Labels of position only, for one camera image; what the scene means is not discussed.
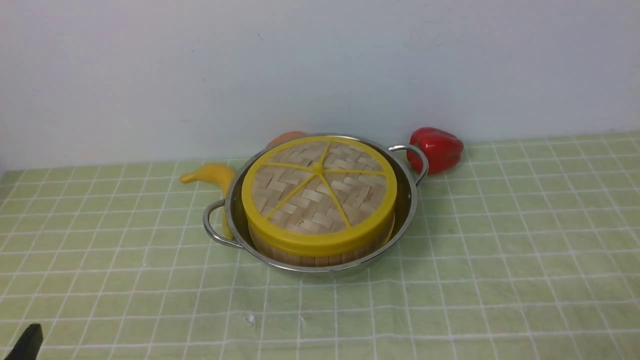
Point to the yellow banana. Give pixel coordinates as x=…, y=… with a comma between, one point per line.
x=221, y=175

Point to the stainless steel pot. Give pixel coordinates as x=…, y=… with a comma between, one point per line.
x=409, y=165

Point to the red bell pepper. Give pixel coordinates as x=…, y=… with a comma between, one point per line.
x=442, y=149

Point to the green checkered tablecloth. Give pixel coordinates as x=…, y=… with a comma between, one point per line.
x=525, y=251

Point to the yellow woven bamboo steamer lid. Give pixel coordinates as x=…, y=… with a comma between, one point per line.
x=319, y=183

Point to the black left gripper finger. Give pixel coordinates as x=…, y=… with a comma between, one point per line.
x=28, y=345

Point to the yellow rimmed bamboo steamer basket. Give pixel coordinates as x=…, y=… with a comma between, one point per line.
x=322, y=249

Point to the orange fruit behind pot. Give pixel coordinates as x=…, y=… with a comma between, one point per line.
x=285, y=137

